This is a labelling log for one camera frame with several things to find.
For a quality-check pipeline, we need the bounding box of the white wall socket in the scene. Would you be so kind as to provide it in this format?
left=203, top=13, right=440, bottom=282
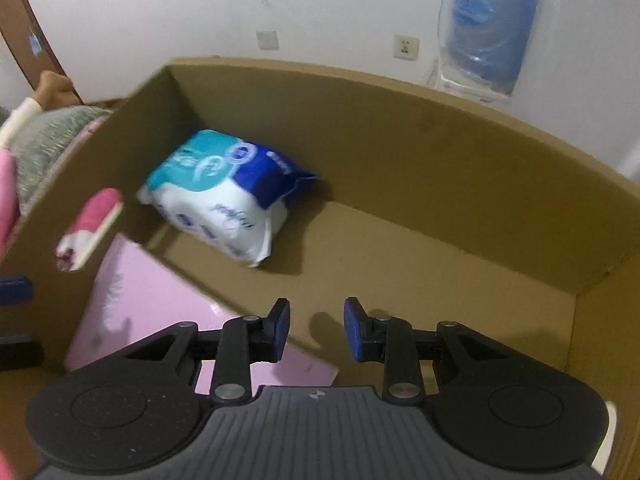
left=393, top=35, right=420, bottom=61

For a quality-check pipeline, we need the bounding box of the green leaf pattern pillow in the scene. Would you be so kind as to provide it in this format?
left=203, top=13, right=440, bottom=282
left=10, top=105, right=111, bottom=214

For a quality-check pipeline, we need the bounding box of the white wall switch plate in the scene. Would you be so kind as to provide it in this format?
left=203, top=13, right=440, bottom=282
left=256, top=30, right=279, bottom=51

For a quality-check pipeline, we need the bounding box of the blue water jug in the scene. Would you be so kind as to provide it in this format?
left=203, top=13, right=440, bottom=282
left=437, top=0, right=539, bottom=99

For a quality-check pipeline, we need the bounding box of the person lying on bed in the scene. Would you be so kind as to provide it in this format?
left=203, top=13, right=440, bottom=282
left=1, top=70, right=80, bottom=150

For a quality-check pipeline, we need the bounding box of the blue white wet wipes pack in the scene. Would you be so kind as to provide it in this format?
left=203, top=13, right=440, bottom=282
left=137, top=129, right=318, bottom=268

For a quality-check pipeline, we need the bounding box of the blue mask on door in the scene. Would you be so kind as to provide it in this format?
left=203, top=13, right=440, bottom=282
left=28, top=34, right=42, bottom=56

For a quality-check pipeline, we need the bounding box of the brown cardboard box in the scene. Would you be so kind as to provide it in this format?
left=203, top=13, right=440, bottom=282
left=1, top=58, right=639, bottom=479

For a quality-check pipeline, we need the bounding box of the brown wooden door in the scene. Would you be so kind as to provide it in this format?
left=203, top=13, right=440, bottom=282
left=0, top=0, right=66, bottom=88

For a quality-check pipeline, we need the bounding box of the pink floral bed quilt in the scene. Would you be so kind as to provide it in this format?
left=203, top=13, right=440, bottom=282
left=1, top=150, right=337, bottom=392

